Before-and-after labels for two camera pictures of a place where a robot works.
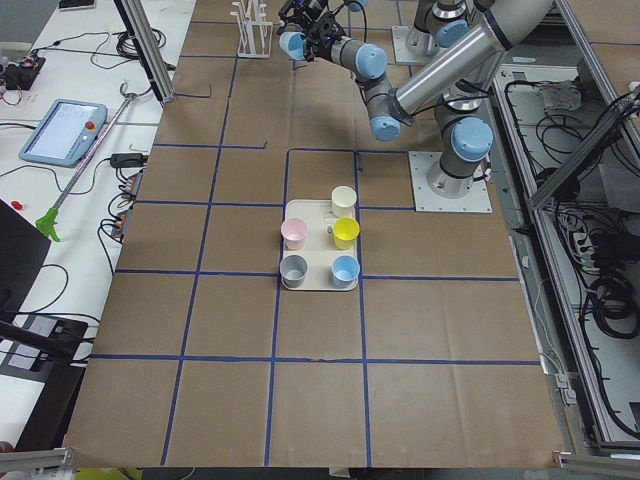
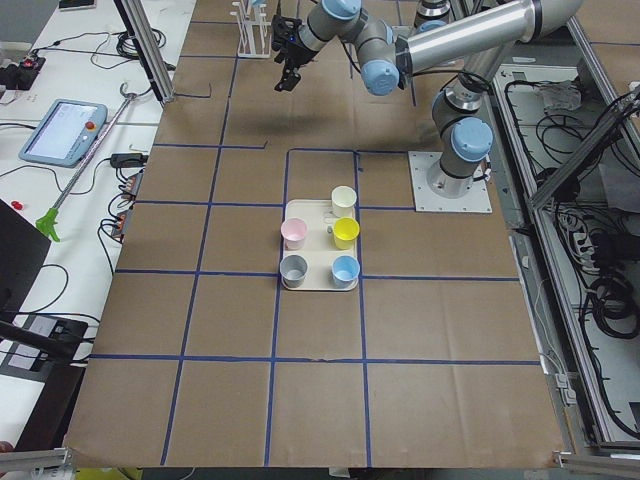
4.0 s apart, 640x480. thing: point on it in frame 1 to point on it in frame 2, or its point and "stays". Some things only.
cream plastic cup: x=343 y=201 stays
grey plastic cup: x=293 y=269 stays
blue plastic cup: x=345 y=270 stays
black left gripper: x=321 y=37 to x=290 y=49
